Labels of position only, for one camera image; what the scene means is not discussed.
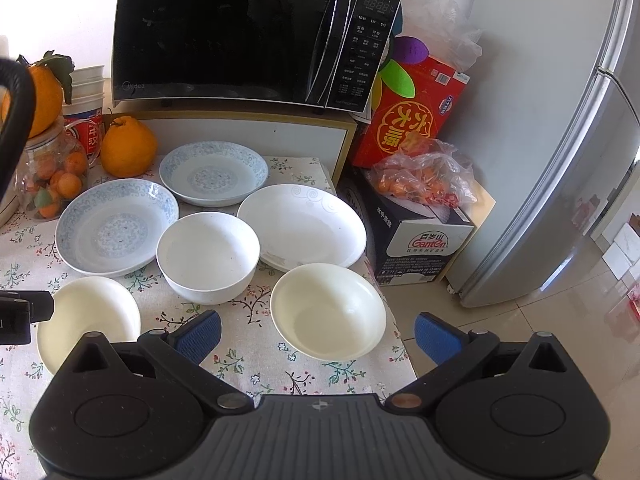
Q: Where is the cream bowl small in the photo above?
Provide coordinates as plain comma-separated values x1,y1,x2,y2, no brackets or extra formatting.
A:
37,276,141,374

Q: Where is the white deep bowl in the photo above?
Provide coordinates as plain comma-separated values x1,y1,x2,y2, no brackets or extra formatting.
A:
156,211,260,306

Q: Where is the blue patterned plate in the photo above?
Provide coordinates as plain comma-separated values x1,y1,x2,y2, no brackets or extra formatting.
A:
158,141,269,208
55,179,179,278

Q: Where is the cream bowl large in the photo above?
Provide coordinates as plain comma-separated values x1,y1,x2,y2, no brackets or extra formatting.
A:
270,263,387,362

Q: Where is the white swirl plate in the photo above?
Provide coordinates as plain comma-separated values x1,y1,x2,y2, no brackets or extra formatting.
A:
236,184,367,272

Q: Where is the black white Ganten carton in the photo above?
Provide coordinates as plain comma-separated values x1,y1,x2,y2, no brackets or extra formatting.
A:
337,167,495,286

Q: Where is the glass jar of small oranges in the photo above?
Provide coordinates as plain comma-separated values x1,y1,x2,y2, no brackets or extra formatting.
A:
14,116,89,221

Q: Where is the plastic bag of small oranges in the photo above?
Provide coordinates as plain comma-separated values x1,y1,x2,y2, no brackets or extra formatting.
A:
364,136,478,209

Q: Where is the large orange citrus on table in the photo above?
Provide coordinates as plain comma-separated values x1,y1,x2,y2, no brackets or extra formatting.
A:
101,116,158,178

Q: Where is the red white paper cup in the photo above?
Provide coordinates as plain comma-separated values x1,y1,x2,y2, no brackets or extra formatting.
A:
62,93,104,167

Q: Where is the stack of white paper cups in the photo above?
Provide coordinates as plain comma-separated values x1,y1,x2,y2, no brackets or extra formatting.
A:
70,65,104,103

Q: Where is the large orange citrus on jar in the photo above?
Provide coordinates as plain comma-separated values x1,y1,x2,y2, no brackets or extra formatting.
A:
16,50,75,139

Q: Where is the silver refrigerator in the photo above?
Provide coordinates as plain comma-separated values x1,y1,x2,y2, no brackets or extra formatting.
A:
446,0,639,308

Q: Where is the red gift box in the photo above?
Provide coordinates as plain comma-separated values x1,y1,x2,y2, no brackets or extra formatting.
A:
349,36,469,168

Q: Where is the clear plastic bag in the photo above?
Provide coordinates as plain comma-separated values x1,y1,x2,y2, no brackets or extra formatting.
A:
401,0,483,73

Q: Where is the black microwave oven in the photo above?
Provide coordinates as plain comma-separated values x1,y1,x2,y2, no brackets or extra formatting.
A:
111,0,400,113

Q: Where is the black cable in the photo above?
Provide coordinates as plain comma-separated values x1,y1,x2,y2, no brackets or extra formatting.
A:
0,57,37,196

